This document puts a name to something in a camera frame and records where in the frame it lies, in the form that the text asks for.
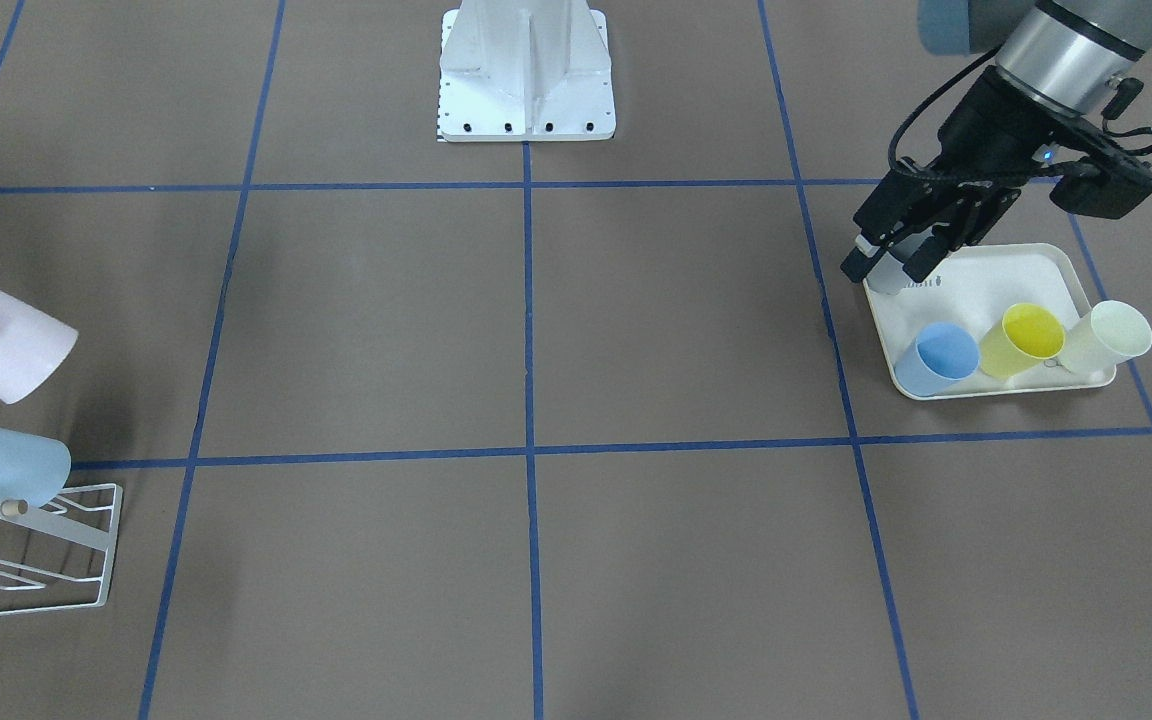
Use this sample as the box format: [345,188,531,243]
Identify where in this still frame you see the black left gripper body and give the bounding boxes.
[854,67,1076,251]

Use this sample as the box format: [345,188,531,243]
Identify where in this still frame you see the pink plastic cup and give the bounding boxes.
[0,291,79,404]

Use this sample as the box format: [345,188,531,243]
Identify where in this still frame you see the light blue plastic cup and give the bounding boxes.
[0,429,71,507]

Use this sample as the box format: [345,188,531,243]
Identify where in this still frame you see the grey plastic cup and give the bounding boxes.
[864,252,914,296]

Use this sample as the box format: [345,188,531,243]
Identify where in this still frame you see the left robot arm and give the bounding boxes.
[841,1,1152,291]

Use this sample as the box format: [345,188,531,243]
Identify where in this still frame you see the yellow plastic cup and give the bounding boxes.
[978,304,1066,381]

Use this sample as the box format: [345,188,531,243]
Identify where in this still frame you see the cream white plastic cup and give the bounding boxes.
[1056,300,1152,374]

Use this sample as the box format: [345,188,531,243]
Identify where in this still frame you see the cream plastic tray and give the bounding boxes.
[861,243,1117,401]

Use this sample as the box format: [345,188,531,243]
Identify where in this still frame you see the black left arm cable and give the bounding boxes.
[886,65,996,191]

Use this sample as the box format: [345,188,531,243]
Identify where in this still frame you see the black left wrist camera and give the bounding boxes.
[1049,147,1152,220]

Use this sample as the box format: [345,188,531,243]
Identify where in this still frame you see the white wire cup rack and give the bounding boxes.
[0,483,124,617]

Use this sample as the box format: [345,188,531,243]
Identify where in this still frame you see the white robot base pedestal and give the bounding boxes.
[435,1,617,143]

